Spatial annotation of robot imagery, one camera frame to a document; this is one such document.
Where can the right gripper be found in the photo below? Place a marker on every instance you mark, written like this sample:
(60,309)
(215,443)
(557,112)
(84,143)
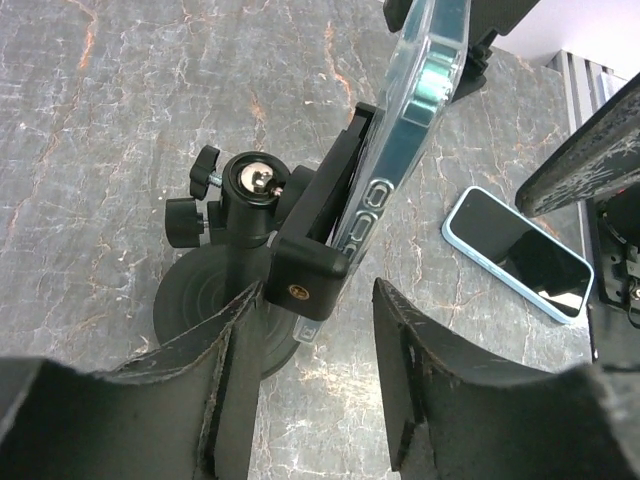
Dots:
(602,156)

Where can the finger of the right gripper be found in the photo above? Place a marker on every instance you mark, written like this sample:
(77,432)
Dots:
(455,19)

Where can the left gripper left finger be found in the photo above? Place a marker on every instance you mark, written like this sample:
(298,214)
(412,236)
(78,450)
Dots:
(183,411)

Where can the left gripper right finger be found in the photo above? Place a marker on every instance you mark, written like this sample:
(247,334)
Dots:
(454,410)

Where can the black phone clear case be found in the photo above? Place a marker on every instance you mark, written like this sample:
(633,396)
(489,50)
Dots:
(419,83)

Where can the black round-base phone stand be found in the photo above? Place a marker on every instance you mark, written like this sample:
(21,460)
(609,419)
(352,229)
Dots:
(257,220)

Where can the black folding phone stand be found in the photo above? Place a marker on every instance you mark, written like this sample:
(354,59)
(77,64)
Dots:
(473,75)

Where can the phone with blue case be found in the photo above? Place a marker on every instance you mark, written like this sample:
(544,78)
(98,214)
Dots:
(520,254)

